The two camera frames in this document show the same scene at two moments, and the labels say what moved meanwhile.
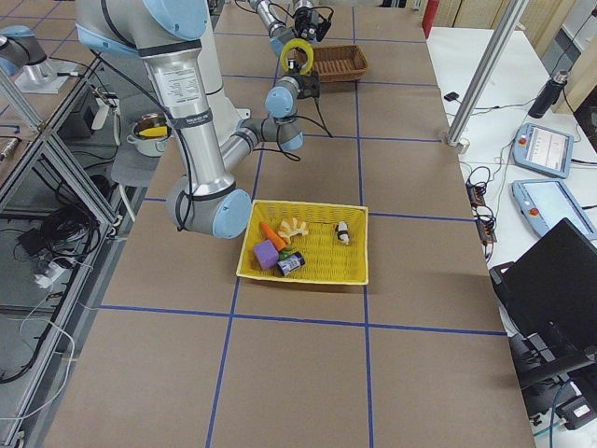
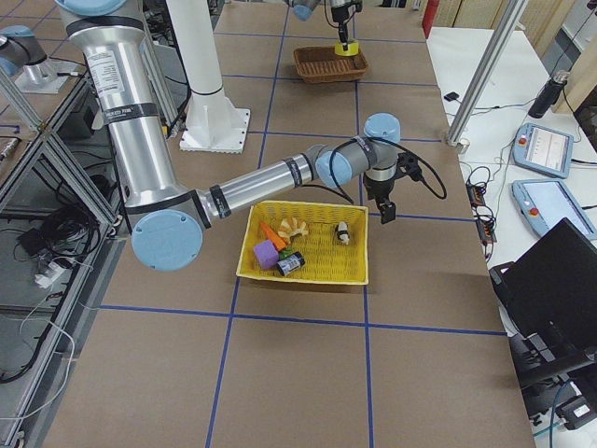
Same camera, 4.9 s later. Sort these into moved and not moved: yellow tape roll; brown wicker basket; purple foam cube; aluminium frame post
Moved: yellow tape roll
Not moved: brown wicker basket; purple foam cube; aluminium frame post
